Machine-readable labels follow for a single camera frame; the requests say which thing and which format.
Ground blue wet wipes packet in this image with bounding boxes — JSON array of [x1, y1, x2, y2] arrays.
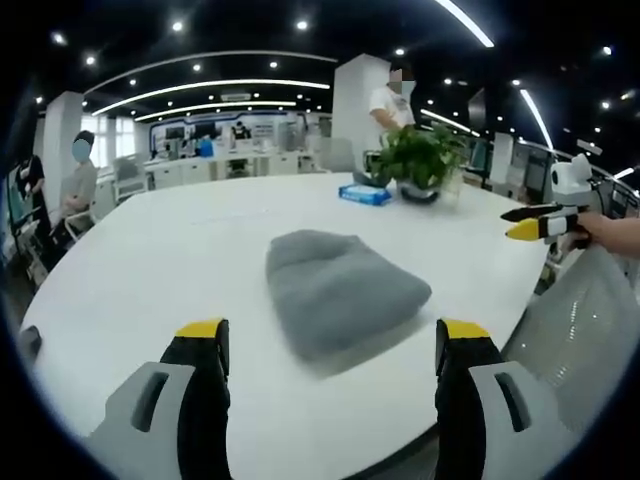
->
[[337, 183, 393, 207]]

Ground person's right hand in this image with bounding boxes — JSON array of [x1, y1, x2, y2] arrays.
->
[[579, 211, 640, 260]]

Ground grey mesh office chair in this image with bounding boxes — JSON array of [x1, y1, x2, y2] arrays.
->
[[500, 243, 640, 434]]

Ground grey towel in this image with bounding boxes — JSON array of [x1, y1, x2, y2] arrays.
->
[[264, 229, 433, 362]]

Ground green potted plant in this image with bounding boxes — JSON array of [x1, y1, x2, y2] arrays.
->
[[367, 124, 470, 205]]

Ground white office chair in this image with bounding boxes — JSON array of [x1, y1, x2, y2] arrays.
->
[[112, 155, 149, 207]]

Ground white square pillar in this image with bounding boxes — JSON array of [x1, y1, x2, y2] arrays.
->
[[331, 53, 392, 173]]

